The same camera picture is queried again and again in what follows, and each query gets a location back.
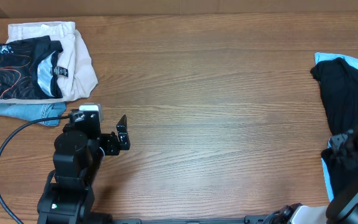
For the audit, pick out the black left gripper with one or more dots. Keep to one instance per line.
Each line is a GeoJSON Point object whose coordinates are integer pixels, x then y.
{"type": "Point", "coordinates": [114, 147]}

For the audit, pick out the black patterned folded shirt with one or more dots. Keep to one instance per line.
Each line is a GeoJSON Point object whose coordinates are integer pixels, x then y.
{"type": "Point", "coordinates": [29, 71]}

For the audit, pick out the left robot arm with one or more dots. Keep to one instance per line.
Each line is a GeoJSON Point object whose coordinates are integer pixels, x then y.
{"type": "Point", "coordinates": [68, 195]}

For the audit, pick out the plain black t-shirt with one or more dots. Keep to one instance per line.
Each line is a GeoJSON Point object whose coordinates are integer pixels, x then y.
{"type": "Point", "coordinates": [343, 109]}

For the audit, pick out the light blue crumpled garment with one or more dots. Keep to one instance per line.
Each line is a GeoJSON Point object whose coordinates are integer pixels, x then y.
{"type": "Point", "coordinates": [353, 62]}

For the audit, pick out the blue folded jeans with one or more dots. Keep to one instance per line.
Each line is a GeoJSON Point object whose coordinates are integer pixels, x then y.
{"type": "Point", "coordinates": [32, 112]}

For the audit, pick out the beige folded trousers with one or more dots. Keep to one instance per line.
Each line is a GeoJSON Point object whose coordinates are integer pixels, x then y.
{"type": "Point", "coordinates": [81, 79]}

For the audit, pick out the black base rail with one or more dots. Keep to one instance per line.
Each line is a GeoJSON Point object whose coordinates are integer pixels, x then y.
{"type": "Point", "coordinates": [249, 219]}

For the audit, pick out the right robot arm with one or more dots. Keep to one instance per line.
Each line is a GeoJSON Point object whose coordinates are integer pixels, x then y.
{"type": "Point", "coordinates": [340, 169]}

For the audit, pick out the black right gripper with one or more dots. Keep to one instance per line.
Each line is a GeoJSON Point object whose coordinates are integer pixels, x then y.
{"type": "Point", "coordinates": [336, 142]}

